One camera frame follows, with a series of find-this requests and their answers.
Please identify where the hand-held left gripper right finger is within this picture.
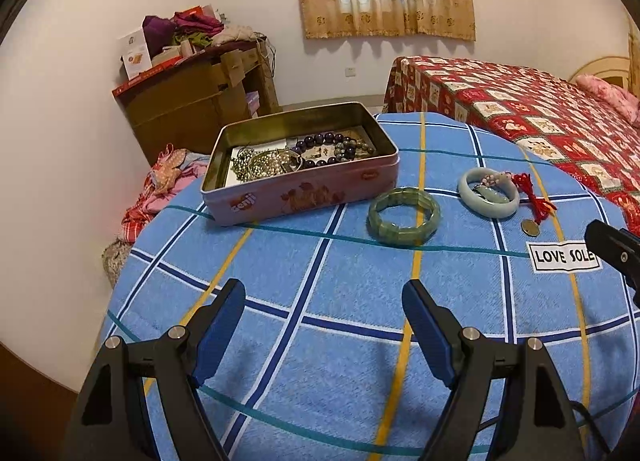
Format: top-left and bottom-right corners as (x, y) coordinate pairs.
(402, 279), (588, 461)

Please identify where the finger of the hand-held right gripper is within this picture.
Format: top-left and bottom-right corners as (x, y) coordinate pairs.
(584, 220), (640, 309)

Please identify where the white carton box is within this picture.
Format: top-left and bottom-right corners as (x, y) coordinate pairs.
(117, 28), (153, 80)

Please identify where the heap of pink red clothes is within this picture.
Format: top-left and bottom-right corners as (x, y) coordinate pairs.
(121, 143), (214, 243)

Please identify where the wooden headboard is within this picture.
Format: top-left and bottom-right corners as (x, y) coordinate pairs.
(569, 56), (634, 88)

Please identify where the silver bangle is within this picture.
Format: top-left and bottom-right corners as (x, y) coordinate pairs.
(248, 148), (305, 179)

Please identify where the grey-green bead bracelet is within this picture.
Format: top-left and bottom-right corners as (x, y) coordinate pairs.
(332, 137), (377, 162)

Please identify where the flat red box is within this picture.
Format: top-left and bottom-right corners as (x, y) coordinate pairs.
(111, 53), (202, 98)

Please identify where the pink tin box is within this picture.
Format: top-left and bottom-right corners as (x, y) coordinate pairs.
(201, 102), (400, 227)

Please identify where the floral cloth bag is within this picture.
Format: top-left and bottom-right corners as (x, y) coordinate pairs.
(102, 238), (134, 288)

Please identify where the white pearl necklace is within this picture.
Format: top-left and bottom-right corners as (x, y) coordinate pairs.
(251, 150), (297, 175)

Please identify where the bed with red bedspread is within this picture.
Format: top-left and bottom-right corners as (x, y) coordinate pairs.
(382, 56), (640, 238)

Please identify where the green segmented jade bracelet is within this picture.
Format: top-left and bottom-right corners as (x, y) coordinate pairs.
(367, 186), (442, 246)

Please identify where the pink bead bracelet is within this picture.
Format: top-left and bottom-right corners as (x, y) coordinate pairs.
(472, 168), (514, 190)

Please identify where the red cord coin pendant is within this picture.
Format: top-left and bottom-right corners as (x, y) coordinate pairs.
(510, 172), (557, 238)

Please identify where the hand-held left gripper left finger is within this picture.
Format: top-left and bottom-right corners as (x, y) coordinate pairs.
(62, 278), (247, 461)

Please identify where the pile of clothes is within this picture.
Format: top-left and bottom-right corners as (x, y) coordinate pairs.
(142, 5), (262, 50)

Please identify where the dark purple bead bracelet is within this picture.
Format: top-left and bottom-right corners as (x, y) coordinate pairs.
(292, 133), (362, 170)

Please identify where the pale jade bangle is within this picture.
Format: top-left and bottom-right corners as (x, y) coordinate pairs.
(457, 166), (521, 218)

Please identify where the pink pillow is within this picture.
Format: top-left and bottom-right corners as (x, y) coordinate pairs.
(574, 73), (640, 123)

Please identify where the brown cardboard cabinet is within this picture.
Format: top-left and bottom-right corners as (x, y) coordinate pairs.
(112, 40), (281, 168)

